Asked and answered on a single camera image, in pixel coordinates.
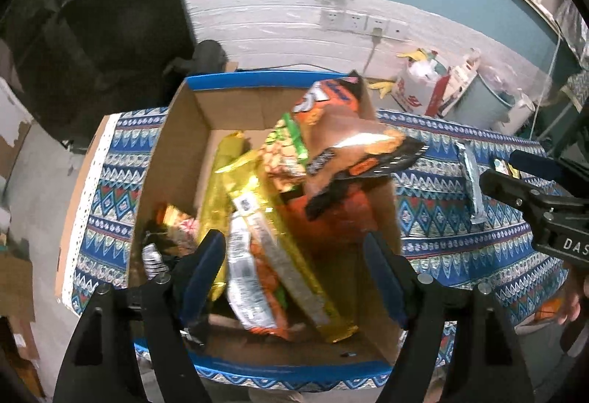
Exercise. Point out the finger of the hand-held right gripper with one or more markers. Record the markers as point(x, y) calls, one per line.
point(534, 161)
point(504, 189)

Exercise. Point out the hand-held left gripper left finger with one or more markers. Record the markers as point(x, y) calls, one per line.
point(207, 274)

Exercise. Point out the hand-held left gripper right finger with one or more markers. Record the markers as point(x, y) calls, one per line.
point(383, 278)

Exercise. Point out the yellow and black snack bag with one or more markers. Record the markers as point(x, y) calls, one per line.
point(501, 167)

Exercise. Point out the silver snack packet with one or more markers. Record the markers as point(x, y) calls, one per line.
point(471, 186)

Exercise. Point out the black snack packet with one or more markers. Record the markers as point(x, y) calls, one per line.
point(152, 258)

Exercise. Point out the orange green gold snack bag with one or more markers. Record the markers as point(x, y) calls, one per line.
point(276, 265)

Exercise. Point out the gold foil snack bag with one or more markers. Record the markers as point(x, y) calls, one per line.
point(221, 200)

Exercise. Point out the plain orange snack bag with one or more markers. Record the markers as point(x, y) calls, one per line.
point(340, 214)

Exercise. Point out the blue cardboard box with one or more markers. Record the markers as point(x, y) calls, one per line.
point(184, 163)

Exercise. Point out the green cracker snack bag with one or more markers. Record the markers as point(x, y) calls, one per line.
point(281, 149)

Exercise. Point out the orange chip bag white print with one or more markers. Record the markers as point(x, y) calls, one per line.
point(349, 131)

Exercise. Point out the person's right hand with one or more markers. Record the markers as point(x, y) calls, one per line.
point(571, 308)

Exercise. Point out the white plastic jug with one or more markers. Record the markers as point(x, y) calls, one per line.
point(517, 106)

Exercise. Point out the red yellow snack packet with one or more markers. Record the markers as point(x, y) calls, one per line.
point(177, 223)

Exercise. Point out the blue patterned tablecloth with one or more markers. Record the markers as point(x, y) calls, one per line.
point(437, 246)

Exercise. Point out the grey round bin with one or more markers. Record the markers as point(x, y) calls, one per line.
point(485, 103)

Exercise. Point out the orange packet on floor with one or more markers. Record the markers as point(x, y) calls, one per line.
point(550, 308)

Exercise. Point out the white small rack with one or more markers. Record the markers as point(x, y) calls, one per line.
point(462, 76)

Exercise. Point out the red carton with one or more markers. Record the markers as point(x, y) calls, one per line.
point(439, 97)

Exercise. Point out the yellow peel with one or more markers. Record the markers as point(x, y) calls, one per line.
point(384, 87)

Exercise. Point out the flattened cardboard pieces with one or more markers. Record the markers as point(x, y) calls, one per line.
point(18, 292)

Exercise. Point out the white wall socket strip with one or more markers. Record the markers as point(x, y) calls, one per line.
point(363, 23)

